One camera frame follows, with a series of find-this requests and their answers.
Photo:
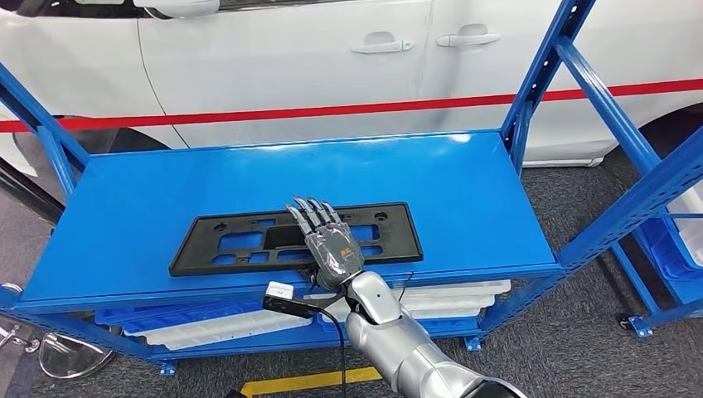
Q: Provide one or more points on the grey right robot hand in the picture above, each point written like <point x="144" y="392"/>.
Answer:
<point x="335" y="252"/>

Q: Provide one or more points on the black plastic plate frame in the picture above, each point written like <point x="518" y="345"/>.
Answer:
<point x="203" y="252"/>

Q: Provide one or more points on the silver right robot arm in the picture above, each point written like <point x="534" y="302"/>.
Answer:
<point x="395" y="340"/>

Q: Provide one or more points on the blue metal shelf rack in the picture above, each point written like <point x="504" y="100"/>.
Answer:
<point x="165" y="192"/>
<point x="640" y="327"/>

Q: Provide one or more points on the deep blue plastic bin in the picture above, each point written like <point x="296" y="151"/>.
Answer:
<point x="175" y="312"/>

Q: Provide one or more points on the white car with red stripe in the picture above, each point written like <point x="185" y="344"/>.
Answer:
<point x="274" y="55"/>

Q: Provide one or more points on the large white plastic bin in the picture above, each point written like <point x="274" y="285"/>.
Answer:
<point x="689" y="231"/>

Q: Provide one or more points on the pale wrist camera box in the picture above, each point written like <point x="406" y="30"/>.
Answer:
<point x="279" y="290"/>

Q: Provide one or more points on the chrome stanchion post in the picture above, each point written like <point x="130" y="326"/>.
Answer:
<point x="33" y="195"/>
<point x="77" y="357"/>

